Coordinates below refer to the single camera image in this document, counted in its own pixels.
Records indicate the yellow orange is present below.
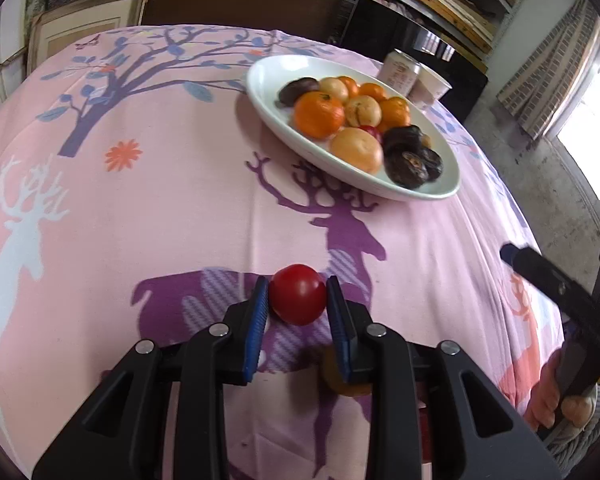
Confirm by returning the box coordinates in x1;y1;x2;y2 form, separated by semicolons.
320;346;374;399

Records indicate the small red cherry tomato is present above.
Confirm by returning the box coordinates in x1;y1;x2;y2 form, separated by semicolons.
268;263;326;326

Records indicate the red plum front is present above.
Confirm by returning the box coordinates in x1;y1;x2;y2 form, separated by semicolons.
419;148;443;182

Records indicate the dark brown mangosteen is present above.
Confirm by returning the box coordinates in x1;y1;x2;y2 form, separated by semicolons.
385;150;429;190

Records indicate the large orange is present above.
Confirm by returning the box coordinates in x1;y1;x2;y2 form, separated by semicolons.
377;96;411;133

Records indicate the small red fruit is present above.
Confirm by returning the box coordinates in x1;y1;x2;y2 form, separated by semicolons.
360;125;381;142

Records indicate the tan passion fruit back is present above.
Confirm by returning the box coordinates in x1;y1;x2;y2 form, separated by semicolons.
329;127;384;174

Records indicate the tan passion fruit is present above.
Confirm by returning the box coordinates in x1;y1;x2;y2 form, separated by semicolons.
329;127;384;174
318;77;349;104

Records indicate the yellow passion fruit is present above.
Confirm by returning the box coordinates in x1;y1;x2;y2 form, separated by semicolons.
344;96;381;127

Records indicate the small orange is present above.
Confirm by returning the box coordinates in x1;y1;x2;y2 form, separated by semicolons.
358;82;387;103
337;76;360;100

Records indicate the orange tangerine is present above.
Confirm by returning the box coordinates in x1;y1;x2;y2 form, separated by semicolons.
294;91;346;140

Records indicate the dark purple fruit front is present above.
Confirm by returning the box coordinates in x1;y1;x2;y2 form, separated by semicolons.
277;77;320;107

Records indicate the dark purple fruit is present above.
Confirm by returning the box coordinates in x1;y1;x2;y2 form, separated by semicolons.
381;125;422;155
277;77;320;107

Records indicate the dark purple fruit back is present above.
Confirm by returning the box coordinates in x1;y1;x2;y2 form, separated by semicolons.
381;125;422;155

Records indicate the person's right hand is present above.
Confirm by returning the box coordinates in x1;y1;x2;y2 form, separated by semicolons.
524;349;600;432

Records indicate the beige patterned curtain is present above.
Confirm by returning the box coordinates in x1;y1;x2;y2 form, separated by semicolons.
496;0;600;141

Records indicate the pink deer print tablecloth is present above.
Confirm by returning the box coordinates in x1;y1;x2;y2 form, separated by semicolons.
0;26;562;474

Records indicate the white paper cup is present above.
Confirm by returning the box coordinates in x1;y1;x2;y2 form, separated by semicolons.
407;64;452;110

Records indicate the pink drink can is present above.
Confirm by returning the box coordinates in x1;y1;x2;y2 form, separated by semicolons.
377;49;420;96

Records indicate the black screen panel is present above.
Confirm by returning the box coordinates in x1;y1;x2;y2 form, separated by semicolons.
339;0;488;122

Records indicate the white round plate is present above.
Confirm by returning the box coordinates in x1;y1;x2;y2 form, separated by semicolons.
246;55;460;200

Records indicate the framed picture in cardboard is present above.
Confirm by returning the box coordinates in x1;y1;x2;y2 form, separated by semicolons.
27;0;147;75

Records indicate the dark brown wooden board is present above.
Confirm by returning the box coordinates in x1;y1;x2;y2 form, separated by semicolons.
142;0;353;44

